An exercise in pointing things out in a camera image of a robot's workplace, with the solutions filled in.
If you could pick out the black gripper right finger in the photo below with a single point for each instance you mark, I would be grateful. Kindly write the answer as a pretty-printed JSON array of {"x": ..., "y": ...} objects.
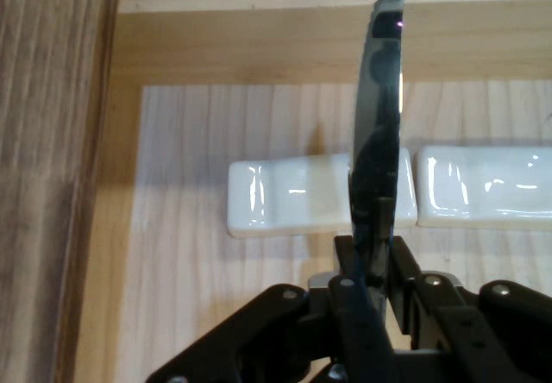
[{"x": 496, "y": 335}]

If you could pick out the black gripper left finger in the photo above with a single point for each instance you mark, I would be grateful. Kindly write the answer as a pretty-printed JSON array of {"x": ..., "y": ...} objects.
[{"x": 259, "y": 331}]

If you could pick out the silver serrated table knife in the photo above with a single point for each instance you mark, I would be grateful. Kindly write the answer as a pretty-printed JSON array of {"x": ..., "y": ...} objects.
[{"x": 379, "y": 120}]

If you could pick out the white ceramic cutlery rest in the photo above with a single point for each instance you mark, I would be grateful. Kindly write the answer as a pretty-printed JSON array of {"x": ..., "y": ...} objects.
[
  {"x": 474, "y": 184},
  {"x": 280, "y": 193}
]

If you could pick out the light wooden drawer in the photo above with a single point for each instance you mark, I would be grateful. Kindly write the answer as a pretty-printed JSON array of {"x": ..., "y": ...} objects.
[{"x": 194, "y": 120}]

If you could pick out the dark wooden cabinet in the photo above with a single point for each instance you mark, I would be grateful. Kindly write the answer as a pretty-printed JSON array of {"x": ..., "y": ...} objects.
[{"x": 43, "y": 141}]

